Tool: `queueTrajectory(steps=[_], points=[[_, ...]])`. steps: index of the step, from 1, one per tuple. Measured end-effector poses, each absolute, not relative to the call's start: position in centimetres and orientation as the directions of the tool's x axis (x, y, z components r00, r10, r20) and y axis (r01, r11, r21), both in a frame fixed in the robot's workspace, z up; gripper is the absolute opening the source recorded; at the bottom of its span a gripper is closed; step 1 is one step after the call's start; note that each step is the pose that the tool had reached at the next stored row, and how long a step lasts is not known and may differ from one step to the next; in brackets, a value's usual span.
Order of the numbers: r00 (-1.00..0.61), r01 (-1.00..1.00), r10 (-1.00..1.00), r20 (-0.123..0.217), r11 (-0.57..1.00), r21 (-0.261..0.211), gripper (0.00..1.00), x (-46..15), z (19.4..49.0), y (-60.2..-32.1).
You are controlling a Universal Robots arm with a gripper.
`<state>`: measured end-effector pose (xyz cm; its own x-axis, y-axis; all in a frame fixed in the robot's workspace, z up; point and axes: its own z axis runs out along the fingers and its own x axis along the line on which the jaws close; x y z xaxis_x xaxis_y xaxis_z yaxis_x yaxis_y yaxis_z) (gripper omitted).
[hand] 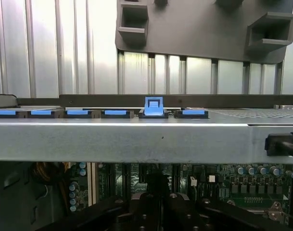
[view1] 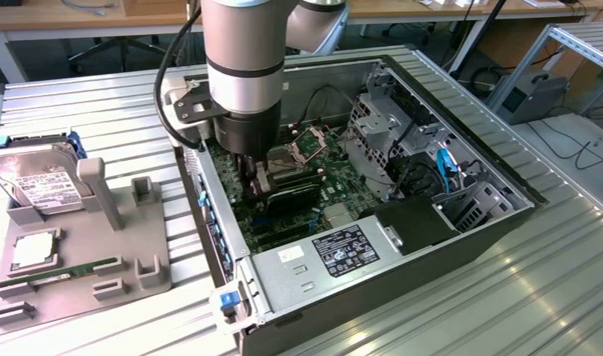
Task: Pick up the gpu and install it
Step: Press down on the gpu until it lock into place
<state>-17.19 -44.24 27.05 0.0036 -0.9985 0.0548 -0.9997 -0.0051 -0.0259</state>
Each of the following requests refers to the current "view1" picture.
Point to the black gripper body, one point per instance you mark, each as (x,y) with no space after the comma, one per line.
(247,133)

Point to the graphics card with metal bracket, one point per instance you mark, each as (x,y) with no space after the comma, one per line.
(294,202)

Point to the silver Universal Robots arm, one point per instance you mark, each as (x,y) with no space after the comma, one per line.
(242,37)

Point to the black RAM slot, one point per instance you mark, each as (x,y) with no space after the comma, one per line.
(297,180)
(294,173)

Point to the CPU socket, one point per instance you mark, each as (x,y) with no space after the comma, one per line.
(283,159)

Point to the metal socket cover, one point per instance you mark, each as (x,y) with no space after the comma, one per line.
(297,152)

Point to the long black expansion slot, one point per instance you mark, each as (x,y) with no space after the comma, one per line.
(283,241)
(282,230)

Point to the green motherboard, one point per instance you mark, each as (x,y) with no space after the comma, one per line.
(338,174)

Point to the silver chipset heatsink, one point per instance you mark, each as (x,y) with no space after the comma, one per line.
(338,215)

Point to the silver metal disk bay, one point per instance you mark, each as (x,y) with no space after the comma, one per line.
(381,122)

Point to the silver power supply unit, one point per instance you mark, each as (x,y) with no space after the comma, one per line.
(282,282)

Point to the black plastic air shroud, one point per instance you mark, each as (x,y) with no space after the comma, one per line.
(410,222)

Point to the blue case latch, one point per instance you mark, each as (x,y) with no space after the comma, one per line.
(229,300)

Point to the black office chair base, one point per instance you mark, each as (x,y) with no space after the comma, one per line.
(125,41)

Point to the grey printed parts rack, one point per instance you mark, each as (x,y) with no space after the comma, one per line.
(83,252)

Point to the open black PC case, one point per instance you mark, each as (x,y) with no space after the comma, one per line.
(381,296)

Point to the hard disk with blue rails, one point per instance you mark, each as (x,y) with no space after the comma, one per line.
(39,181)

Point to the perforated metal disk bay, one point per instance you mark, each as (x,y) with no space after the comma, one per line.
(471,211)

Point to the silver CPU chip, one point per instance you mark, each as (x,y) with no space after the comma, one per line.
(34,250)

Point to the green RAM stick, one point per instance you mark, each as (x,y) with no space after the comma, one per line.
(49,276)

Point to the black slanted pole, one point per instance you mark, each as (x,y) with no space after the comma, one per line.
(481,31)

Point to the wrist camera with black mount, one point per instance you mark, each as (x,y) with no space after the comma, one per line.
(197,104)

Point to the wooden desk with white frame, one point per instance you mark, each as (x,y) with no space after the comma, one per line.
(405,13)
(43,18)

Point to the aluminium profile frame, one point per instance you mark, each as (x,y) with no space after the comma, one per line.
(578,41)

